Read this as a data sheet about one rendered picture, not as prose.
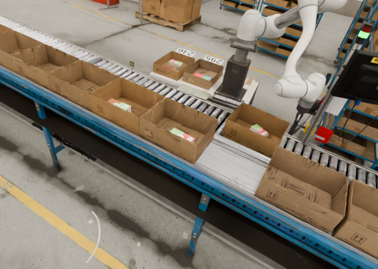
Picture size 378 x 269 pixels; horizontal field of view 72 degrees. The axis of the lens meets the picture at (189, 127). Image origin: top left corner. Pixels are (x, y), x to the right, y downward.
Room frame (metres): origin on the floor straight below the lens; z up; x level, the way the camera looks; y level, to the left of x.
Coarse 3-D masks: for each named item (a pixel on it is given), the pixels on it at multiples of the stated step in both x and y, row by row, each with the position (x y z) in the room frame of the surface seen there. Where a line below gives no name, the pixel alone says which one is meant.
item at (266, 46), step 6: (276, 6) 5.13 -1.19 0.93; (294, 24) 4.95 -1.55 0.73; (294, 36) 4.92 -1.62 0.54; (258, 42) 5.44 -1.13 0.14; (264, 42) 5.50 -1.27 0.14; (270, 42) 5.54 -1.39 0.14; (276, 42) 5.04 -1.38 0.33; (264, 48) 5.15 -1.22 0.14; (270, 48) 5.20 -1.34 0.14; (276, 54) 5.00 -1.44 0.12
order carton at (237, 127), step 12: (240, 108) 1.75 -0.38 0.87; (252, 108) 1.73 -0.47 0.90; (228, 120) 1.51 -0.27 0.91; (240, 120) 1.74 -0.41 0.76; (252, 120) 1.72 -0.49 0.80; (264, 120) 1.68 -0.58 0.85; (276, 120) 1.64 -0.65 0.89; (228, 132) 1.50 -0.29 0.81; (240, 132) 1.46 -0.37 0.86; (252, 132) 1.42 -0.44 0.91; (276, 132) 1.62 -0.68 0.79; (240, 144) 1.45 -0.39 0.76; (252, 144) 1.41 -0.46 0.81; (264, 144) 1.37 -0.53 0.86; (276, 144) 1.34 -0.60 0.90
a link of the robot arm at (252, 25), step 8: (248, 16) 2.16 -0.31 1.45; (256, 16) 2.16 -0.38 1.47; (240, 24) 2.19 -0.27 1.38; (248, 24) 2.14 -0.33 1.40; (256, 24) 2.15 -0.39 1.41; (264, 24) 2.18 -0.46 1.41; (240, 32) 2.16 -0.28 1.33; (248, 32) 2.13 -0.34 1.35; (256, 32) 2.15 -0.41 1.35; (248, 40) 2.13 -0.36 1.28
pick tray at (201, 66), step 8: (192, 64) 2.44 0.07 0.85; (200, 64) 2.59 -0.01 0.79; (208, 64) 2.57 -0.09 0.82; (216, 64) 2.54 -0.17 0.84; (184, 72) 2.24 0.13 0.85; (192, 72) 2.45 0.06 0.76; (200, 72) 2.47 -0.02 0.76; (208, 72) 2.50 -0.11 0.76; (216, 72) 2.53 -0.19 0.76; (184, 80) 2.24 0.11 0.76; (192, 80) 2.21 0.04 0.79; (200, 80) 2.18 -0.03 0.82; (208, 80) 2.16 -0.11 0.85; (216, 80) 2.33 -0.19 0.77; (208, 88) 2.15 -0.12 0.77
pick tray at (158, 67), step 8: (168, 56) 2.61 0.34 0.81; (176, 56) 2.66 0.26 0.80; (184, 56) 2.63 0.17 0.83; (160, 64) 2.46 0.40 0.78; (168, 64) 2.53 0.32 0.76; (184, 64) 2.59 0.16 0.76; (160, 72) 2.29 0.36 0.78; (168, 72) 2.26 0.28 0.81; (176, 72) 2.24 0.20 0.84; (176, 80) 2.23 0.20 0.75
